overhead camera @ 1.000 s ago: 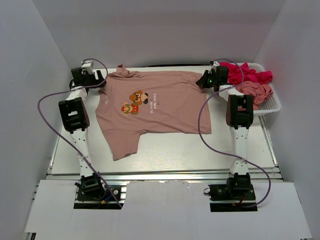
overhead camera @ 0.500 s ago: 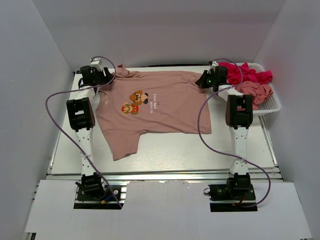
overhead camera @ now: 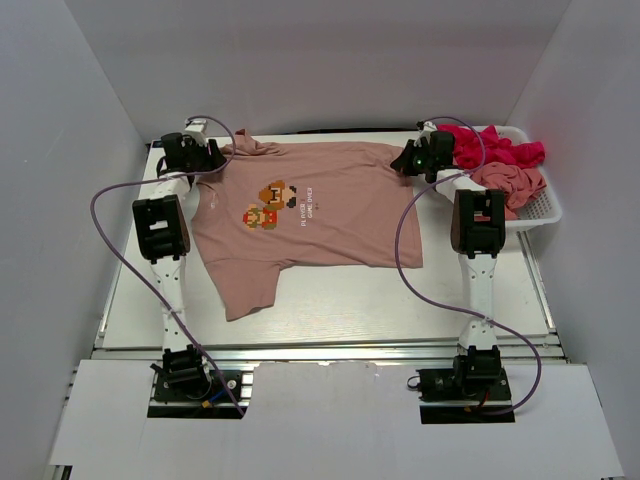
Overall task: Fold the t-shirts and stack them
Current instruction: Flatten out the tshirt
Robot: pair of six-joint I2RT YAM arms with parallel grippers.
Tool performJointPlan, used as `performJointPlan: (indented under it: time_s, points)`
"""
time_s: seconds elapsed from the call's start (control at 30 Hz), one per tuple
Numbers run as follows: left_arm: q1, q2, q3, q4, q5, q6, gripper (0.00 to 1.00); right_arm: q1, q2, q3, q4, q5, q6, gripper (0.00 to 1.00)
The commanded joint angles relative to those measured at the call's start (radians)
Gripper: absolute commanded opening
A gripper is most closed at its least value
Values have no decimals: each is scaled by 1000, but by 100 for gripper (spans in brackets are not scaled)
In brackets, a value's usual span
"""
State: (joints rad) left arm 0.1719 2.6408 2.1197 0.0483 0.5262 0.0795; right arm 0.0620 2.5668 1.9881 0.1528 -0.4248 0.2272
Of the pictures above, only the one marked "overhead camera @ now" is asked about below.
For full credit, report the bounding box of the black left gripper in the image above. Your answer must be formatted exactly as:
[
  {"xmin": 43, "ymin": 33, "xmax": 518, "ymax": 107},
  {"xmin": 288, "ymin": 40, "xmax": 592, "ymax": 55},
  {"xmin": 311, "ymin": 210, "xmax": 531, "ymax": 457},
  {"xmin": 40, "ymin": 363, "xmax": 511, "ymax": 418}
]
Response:
[{"xmin": 183, "ymin": 136, "xmax": 227, "ymax": 173}]

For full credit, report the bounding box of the dusty pink t shirt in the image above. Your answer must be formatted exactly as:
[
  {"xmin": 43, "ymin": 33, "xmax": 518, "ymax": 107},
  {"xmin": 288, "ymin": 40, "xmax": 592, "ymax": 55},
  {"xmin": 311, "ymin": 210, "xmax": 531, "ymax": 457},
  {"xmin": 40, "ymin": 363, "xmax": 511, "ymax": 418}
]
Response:
[{"xmin": 192, "ymin": 130, "xmax": 423, "ymax": 321}]

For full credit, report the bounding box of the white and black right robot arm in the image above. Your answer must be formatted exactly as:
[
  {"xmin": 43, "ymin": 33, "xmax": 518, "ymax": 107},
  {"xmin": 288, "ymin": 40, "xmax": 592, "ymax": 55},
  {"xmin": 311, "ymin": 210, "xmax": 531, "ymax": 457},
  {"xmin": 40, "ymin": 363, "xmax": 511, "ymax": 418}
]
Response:
[{"xmin": 391, "ymin": 123, "xmax": 506, "ymax": 402}]

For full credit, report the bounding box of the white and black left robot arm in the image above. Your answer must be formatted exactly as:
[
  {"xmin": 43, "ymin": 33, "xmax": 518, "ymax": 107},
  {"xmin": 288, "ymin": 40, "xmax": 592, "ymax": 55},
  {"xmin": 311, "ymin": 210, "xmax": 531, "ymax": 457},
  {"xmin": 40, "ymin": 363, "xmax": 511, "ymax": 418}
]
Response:
[{"xmin": 132, "ymin": 121, "xmax": 226, "ymax": 400}]

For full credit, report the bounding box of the magenta t shirt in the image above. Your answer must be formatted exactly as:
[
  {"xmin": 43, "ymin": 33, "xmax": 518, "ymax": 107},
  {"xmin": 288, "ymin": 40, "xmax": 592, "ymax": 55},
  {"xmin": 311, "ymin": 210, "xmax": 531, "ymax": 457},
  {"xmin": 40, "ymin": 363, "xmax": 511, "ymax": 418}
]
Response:
[{"xmin": 438, "ymin": 124, "xmax": 546, "ymax": 170}]

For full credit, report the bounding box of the coral pink t shirt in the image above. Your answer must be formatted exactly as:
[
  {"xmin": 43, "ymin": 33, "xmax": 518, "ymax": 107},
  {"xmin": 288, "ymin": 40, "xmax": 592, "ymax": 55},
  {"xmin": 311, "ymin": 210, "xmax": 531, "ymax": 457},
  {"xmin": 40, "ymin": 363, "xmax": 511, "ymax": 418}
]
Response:
[{"xmin": 471, "ymin": 162, "xmax": 547, "ymax": 221}]

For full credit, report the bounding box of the white perforated plastic basket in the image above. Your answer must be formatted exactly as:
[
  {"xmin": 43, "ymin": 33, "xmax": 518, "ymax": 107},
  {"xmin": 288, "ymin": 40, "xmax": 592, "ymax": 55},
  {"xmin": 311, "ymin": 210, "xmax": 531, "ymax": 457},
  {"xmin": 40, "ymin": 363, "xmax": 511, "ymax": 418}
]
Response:
[{"xmin": 496, "ymin": 125, "xmax": 562, "ymax": 235}]

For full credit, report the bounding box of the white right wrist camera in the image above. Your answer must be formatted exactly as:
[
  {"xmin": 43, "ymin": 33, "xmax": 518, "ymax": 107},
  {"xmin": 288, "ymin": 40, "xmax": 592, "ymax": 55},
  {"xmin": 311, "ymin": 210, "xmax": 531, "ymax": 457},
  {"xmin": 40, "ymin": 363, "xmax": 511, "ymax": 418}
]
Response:
[{"xmin": 414, "ymin": 120, "xmax": 438, "ymax": 148}]

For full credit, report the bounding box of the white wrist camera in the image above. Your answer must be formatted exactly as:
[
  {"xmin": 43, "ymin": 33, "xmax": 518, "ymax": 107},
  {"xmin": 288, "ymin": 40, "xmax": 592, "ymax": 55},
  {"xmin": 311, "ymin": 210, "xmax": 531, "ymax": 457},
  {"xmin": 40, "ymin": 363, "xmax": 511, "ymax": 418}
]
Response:
[
  {"xmin": 183, "ymin": 117, "xmax": 208, "ymax": 146},
  {"xmin": 414, "ymin": 120, "xmax": 438, "ymax": 148}
]

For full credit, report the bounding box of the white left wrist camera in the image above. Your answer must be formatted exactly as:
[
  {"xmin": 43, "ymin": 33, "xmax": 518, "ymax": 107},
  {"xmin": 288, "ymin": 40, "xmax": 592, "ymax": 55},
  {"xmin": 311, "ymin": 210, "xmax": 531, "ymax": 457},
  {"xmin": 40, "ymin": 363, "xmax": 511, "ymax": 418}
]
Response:
[{"xmin": 183, "ymin": 117, "xmax": 208, "ymax": 146}]

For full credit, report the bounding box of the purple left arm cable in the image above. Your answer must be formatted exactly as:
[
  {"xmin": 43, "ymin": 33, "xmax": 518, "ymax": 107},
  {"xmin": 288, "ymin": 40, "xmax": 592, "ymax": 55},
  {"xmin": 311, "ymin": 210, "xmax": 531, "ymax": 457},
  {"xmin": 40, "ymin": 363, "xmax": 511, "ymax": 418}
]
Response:
[{"xmin": 89, "ymin": 114, "xmax": 247, "ymax": 416}]

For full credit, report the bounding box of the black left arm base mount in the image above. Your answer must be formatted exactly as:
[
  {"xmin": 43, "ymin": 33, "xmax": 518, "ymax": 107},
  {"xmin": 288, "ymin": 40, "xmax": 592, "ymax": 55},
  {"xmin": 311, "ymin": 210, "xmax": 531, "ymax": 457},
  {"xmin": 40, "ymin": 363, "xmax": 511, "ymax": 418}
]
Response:
[{"xmin": 147, "ymin": 364, "xmax": 248, "ymax": 420}]

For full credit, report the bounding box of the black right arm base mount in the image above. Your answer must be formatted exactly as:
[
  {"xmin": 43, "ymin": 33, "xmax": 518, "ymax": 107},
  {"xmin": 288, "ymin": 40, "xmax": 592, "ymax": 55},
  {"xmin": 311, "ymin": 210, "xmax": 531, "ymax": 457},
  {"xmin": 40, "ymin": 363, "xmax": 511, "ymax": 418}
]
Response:
[{"xmin": 406, "ymin": 368, "xmax": 515, "ymax": 425}]

